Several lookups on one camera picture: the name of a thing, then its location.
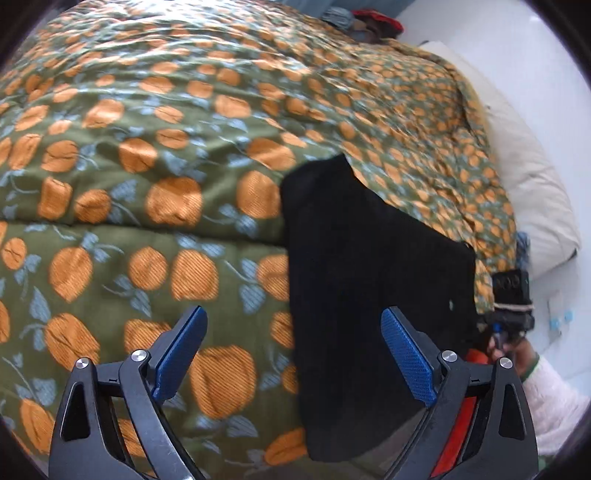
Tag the dark blue crumpled cloth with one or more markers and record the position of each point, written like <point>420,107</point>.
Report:
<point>337,14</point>

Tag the green quilt with orange print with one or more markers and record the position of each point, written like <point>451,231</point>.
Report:
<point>138,138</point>

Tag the blue denim cloth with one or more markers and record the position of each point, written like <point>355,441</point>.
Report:
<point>522,242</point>

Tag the person's right hand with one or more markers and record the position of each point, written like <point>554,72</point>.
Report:
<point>521,357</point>

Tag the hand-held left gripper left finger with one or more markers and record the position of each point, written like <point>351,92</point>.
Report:
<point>180,350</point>

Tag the orange red object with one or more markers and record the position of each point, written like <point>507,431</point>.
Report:
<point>457,443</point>

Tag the black pants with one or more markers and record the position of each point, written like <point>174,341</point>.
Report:
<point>360,258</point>

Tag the cream white pillow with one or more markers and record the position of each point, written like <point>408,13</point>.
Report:
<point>531,194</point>

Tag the person's right forearm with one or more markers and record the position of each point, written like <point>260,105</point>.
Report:
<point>554,406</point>

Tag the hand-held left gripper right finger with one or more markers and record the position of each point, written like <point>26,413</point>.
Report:
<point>411,360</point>

